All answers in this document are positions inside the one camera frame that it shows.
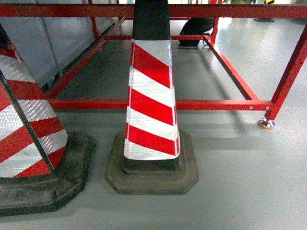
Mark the red white traffic cone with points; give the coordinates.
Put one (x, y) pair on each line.
(152, 156)

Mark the black bag under table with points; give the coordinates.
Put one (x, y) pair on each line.
(198, 26)

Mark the red white cone at left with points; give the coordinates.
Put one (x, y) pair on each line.
(42, 166)

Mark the red metal table frame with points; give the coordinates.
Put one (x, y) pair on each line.
(124, 12)

